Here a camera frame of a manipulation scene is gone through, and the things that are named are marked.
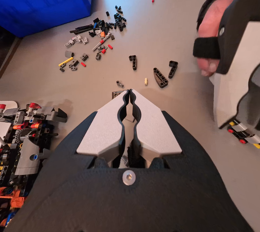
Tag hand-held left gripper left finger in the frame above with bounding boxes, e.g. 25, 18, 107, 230
76, 89, 130, 168

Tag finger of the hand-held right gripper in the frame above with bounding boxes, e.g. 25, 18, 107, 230
209, 21, 260, 131
236, 67, 260, 134

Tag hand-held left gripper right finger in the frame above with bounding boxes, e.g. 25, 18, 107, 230
130, 89, 182, 168

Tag black lego subassembly red pins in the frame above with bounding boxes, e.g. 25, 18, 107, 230
227, 120, 260, 149

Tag black bent lego beam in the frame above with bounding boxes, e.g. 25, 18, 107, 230
129, 55, 138, 71
168, 61, 179, 79

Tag dark brown lego plate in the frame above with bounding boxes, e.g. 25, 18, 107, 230
112, 90, 127, 100

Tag black curved lego panel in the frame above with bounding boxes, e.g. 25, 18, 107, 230
153, 67, 169, 89

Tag partly built lego car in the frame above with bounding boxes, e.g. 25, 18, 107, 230
0, 102, 68, 230

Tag scattered loose lego pieces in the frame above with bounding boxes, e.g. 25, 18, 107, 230
58, 5, 127, 73

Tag person's right hand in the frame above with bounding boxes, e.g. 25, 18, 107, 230
196, 0, 237, 77

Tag blue plastic parts bin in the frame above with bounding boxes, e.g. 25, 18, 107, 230
0, 0, 95, 38

